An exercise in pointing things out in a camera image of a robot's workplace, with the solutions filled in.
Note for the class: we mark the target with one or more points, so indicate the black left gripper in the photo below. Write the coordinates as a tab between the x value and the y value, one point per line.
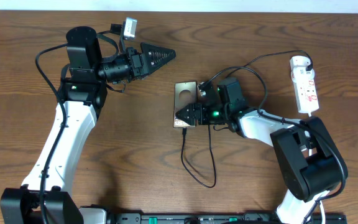
138	66

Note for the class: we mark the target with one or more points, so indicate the white USB charger plug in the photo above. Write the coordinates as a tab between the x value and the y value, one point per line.
301	61

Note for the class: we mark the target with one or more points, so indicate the bronze Galaxy smartphone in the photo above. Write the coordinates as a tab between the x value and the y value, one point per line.
185	93

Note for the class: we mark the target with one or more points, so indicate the white power strip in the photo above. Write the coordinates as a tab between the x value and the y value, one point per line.
305	90

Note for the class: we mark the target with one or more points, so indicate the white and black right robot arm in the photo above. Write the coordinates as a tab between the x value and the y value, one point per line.
311	165

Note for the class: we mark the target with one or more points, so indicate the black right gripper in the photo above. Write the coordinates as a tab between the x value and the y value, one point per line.
193	107

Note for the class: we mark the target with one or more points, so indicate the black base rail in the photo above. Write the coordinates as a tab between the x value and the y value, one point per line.
136	218

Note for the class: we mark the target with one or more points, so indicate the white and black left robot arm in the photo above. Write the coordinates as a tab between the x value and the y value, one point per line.
97	61

